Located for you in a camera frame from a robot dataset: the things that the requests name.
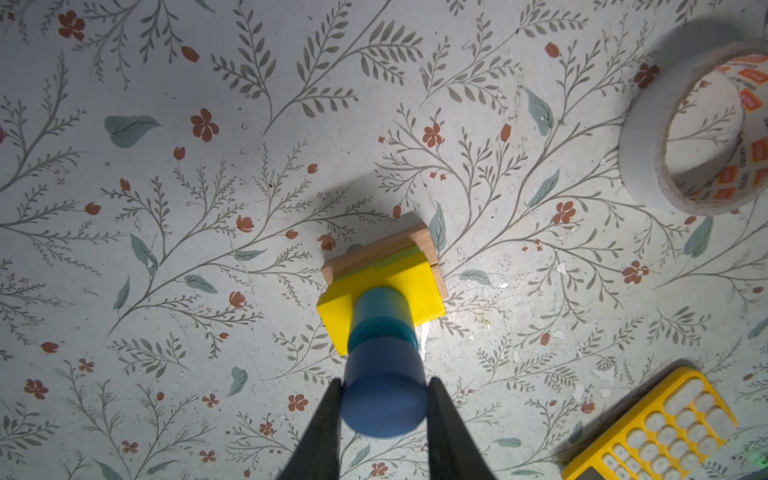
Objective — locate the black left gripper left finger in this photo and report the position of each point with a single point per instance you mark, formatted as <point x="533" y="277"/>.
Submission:
<point x="317" y="455"/>

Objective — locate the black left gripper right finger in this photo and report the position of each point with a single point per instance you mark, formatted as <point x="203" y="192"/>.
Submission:
<point x="452" y="453"/>

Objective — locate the dark blue round block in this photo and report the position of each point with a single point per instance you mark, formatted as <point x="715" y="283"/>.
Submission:
<point x="384" y="390"/>

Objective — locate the teal round block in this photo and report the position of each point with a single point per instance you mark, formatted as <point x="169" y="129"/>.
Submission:
<point x="382" y="312"/>

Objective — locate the long yellow block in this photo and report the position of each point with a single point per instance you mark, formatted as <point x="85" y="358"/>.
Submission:
<point x="402" y="286"/>

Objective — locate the long green block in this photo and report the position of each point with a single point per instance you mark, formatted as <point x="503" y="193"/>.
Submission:
<point x="385" y="262"/>

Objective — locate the natural wood block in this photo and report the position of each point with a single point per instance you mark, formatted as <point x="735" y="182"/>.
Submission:
<point x="440" y="282"/>
<point x="418" y="235"/>

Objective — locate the yellow calculator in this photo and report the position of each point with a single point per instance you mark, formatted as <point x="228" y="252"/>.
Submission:
<point x="668" y="434"/>

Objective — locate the clear tape roll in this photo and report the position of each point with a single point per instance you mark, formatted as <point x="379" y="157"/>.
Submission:
<point x="695" y="140"/>

